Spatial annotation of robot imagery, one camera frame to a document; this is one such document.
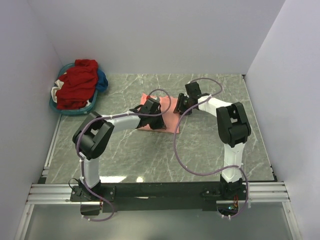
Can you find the blue t shirt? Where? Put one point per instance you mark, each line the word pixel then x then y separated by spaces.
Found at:
pixel 102 83

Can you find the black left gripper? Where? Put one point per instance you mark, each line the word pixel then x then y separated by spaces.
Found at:
pixel 155 118

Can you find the black base beam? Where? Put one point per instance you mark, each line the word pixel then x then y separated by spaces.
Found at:
pixel 144 196

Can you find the aluminium rail frame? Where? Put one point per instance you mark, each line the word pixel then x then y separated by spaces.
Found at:
pixel 138 156

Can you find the red t shirt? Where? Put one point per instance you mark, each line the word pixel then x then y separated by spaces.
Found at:
pixel 79 85

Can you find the pink t shirt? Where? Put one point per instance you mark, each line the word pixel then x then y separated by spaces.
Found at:
pixel 170 118

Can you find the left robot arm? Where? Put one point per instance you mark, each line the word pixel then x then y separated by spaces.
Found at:
pixel 92 137

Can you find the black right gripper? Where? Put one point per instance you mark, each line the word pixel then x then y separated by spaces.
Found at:
pixel 181 104

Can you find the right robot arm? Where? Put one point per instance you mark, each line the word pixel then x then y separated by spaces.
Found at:
pixel 233 130

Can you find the teal laundry basket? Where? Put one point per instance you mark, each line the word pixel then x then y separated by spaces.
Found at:
pixel 73 112

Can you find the white t shirt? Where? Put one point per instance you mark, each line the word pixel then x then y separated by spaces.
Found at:
pixel 58 84

